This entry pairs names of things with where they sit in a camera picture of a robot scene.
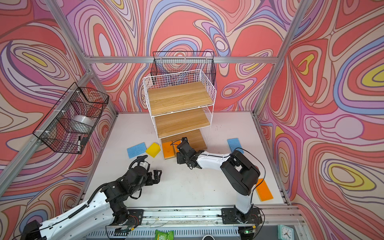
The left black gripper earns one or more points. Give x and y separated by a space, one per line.
157 178

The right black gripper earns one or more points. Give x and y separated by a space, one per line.
179 158

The orange sponge with pale back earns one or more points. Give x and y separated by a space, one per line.
168 150

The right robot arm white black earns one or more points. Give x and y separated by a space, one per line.
241 173

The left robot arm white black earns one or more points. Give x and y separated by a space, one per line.
104 207

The yellow sponge near shelf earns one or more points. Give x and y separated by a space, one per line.
153 150

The blue sponge left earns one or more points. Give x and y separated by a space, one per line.
136 150

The blue sponge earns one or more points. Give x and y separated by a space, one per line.
235 145
136 150

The blue sponge right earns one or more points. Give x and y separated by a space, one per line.
235 145

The green snack packet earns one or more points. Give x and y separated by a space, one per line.
159 235

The black marker pen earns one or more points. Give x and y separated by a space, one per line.
79 148

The teal alarm clock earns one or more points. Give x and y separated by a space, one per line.
285 233

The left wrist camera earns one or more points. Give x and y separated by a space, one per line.
145 165

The white wire wooden shelf rack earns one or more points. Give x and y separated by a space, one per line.
181 105

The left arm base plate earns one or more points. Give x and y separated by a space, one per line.
130 218

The black wire basket back wall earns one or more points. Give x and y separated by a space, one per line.
170 62

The black wire basket wall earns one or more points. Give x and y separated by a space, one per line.
56 133
170 62

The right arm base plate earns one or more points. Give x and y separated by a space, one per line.
233 216

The black wire basket left wall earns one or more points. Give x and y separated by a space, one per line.
56 133

